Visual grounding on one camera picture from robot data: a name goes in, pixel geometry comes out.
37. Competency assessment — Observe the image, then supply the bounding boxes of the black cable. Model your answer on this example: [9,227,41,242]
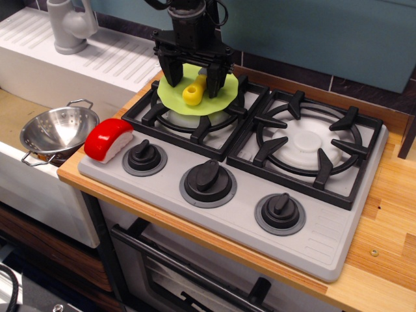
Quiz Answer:
[0,263,20,312]

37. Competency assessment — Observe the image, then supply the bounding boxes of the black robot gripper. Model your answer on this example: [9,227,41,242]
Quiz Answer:
[151,14,234,98]

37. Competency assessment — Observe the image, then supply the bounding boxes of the black middle stove knob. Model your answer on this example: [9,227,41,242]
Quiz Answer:
[179,159,237,209]

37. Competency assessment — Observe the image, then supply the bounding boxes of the small steel colander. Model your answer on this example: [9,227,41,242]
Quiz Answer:
[19,99,99,166]

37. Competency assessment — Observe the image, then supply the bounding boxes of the black right burner grate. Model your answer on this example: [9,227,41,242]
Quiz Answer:
[227,90,389,210]

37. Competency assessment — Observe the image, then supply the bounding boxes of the grey toy stove top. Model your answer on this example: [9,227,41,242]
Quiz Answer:
[77,75,389,283]

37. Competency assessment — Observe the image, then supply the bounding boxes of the black stove knob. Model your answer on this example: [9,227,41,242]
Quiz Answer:
[179,159,237,209]
[122,139,168,177]
[255,192,306,237]

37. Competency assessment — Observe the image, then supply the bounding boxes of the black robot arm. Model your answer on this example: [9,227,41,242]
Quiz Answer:
[146,1,234,98]

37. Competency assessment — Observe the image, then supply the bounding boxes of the black left stove knob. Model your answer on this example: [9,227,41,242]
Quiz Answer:
[122,139,168,177]

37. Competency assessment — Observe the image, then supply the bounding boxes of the black burner grate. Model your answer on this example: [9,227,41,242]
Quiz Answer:
[122,75,270,161]
[227,90,389,210]

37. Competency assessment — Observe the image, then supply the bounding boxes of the black right stove knob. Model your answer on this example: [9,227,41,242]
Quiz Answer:
[255,192,306,237]

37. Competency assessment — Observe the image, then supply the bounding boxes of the black oven door handle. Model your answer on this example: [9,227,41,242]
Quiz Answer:
[110,224,270,311]

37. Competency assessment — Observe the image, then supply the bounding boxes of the toy oven door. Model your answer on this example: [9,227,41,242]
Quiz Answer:
[110,218,321,311]

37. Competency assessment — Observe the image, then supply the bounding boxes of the white toy sink unit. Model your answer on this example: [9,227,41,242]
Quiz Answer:
[1,7,160,248]

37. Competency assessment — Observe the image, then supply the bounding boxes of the grey toy faucet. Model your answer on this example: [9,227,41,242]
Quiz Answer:
[46,0,98,55]

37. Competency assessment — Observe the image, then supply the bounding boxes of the red white toy sushi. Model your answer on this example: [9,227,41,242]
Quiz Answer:
[84,118,133,164]

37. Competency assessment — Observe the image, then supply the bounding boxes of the light green round cloth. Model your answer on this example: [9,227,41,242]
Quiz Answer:
[157,64,239,116]

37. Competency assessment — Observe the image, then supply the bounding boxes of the black left burner grate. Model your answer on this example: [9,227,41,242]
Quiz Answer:
[122,75,270,161]

